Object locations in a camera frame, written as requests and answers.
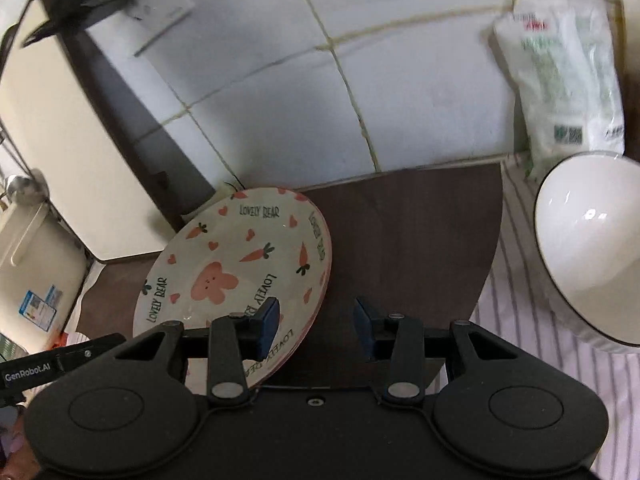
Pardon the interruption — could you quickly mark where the metal ladle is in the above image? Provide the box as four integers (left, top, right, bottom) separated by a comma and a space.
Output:
4, 170, 51, 207

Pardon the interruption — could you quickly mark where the white wall socket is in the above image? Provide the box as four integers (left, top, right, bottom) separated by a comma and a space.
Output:
124, 0, 196, 57

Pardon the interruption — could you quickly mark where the striped counter mat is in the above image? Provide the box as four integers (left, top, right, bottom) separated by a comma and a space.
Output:
65, 152, 640, 480

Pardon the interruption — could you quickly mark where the white bowl with dark rim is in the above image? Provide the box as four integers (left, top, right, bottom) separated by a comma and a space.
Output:
532, 152, 640, 357

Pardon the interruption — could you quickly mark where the rabbit print ceramic plate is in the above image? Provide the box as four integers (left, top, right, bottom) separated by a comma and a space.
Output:
132, 186, 333, 392

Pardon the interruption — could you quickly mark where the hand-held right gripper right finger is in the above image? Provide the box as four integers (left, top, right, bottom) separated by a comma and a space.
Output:
353, 297, 521, 408

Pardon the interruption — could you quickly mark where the white salt bag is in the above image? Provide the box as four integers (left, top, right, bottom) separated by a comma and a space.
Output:
492, 0, 627, 181

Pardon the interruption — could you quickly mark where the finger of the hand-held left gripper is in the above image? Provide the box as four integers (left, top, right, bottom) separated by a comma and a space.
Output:
56, 332, 126, 377

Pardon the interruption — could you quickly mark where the cream cutting board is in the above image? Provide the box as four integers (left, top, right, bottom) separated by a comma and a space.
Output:
0, 0, 217, 262

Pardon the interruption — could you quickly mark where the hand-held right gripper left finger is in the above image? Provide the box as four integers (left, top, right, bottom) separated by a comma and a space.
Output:
115, 297, 281, 408

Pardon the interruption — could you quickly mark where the white rice cooker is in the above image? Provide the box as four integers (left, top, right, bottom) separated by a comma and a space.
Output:
0, 199, 94, 357

